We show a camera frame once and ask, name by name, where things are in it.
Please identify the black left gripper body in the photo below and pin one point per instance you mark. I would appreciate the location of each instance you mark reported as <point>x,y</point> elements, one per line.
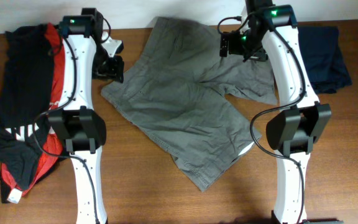
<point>107,66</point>

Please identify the grey shorts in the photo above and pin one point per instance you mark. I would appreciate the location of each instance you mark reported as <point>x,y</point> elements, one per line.
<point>176,94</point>

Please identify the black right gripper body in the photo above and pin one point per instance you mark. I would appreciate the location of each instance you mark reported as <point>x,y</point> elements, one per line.
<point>244,44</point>

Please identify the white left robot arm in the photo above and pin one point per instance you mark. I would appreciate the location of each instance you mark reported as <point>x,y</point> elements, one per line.
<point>90,53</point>

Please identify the black t-shirt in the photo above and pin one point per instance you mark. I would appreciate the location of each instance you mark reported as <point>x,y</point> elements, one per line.
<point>7,143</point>

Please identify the folded navy garment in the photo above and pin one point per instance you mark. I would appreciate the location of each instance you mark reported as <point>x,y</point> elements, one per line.
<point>323,59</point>

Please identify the red t-shirt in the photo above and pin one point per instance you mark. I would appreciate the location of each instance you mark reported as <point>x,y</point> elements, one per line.
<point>35,73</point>

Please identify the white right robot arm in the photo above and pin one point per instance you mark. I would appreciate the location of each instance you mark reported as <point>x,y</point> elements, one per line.
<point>270,32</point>

